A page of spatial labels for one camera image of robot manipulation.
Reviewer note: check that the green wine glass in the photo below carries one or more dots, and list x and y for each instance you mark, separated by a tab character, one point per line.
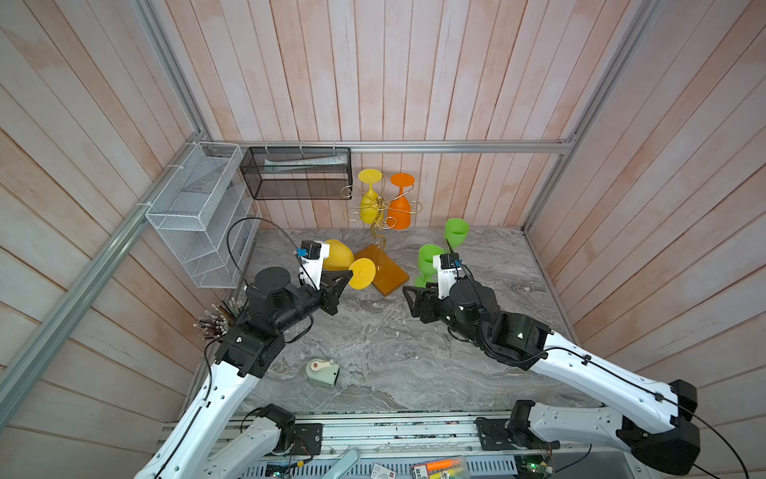
428	272
456	232

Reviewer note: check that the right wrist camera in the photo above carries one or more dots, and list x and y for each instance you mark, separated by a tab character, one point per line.
447	266

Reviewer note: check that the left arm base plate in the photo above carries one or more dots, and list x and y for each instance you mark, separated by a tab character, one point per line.
302	439

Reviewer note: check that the red pencil cup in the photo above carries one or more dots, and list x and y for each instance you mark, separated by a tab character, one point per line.
219	318

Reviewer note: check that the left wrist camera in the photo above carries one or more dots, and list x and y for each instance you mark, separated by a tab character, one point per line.
311	256

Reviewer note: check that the black mesh basket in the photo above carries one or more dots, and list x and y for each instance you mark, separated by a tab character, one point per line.
298	173

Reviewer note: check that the white wire mesh shelf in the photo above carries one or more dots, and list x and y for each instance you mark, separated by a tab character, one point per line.
199	215

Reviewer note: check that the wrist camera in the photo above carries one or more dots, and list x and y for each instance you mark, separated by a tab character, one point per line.
311	256
447	266

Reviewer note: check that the aluminium front rail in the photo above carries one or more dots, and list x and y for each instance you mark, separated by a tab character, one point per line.
410	433

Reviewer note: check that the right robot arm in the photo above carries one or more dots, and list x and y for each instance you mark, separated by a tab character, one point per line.
651	420

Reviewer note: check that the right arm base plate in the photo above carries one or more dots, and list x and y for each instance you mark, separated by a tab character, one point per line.
500	435

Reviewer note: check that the gold rack with wooden base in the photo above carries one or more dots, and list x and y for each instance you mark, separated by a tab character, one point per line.
389	276

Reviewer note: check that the orange wine glass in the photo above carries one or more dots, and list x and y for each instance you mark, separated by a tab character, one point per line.
400	210

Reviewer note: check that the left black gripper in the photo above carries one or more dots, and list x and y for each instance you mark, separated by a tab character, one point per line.
334	282

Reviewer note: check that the box of coloured items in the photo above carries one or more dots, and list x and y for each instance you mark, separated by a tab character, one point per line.
449	468

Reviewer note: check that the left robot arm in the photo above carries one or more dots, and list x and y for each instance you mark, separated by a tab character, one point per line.
245	353

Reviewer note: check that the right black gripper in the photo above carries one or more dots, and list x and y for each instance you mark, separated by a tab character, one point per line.
427	297

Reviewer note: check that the yellow wine glass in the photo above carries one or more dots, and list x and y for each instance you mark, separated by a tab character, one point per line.
369	206
341	258

